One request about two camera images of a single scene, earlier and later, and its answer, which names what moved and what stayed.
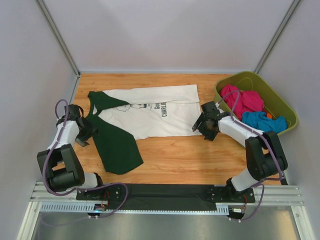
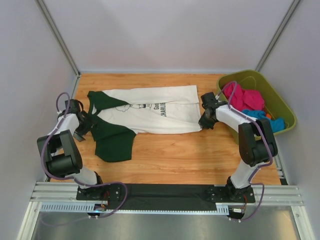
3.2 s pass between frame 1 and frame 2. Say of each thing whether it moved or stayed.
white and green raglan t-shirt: moved
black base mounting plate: stayed
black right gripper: moved
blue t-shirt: stayed
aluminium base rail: stayed
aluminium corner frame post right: stayed
